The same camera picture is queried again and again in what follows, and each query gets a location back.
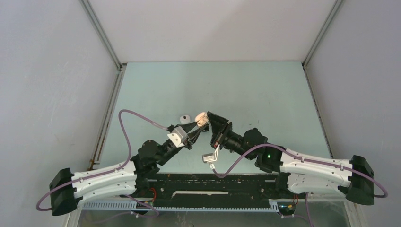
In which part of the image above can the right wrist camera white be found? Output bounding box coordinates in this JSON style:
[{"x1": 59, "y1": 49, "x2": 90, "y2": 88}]
[{"x1": 202, "y1": 146, "x2": 220, "y2": 164}]

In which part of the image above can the aluminium rail frame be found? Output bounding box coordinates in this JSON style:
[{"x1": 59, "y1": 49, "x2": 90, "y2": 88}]
[{"x1": 64, "y1": 196, "x2": 367, "y2": 227}]

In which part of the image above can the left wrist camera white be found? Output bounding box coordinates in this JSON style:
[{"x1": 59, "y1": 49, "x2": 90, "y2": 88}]
[{"x1": 167, "y1": 126, "x2": 188, "y2": 148}]

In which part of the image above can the pink earbud charging case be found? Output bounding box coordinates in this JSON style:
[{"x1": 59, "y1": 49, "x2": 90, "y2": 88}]
[{"x1": 194, "y1": 112, "x2": 209, "y2": 127}]

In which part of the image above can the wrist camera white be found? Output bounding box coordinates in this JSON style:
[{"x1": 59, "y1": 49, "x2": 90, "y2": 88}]
[
  {"x1": 167, "y1": 126, "x2": 188, "y2": 148},
  {"x1": 202, "y1": 146, "x2": 220, "y2": 164}
]

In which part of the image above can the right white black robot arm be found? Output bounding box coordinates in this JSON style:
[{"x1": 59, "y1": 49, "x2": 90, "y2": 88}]
[{"x1": 195, "y1": 112, "x2": 374, "y2": 206}]

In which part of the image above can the white earbud charging case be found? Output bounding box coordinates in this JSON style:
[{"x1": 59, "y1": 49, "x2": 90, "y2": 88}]
[{"x1": 180, "y1": 115, "x2": 191, "y2": 124}]

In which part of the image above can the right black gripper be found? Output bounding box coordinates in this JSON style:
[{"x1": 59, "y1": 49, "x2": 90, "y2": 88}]
[{"x1": 207, "y1": 111, "x2": 254, "y2": 160}]

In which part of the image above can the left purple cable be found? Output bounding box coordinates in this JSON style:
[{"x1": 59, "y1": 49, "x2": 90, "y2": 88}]
[{"x1": 36, "y1": 109, "x2": 170, "y2": 219}]

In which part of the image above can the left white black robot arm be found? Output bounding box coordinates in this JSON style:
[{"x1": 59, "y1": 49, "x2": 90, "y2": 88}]
[{"x1": 49, "y1": 122, "x2": 209, "y2": 216}]

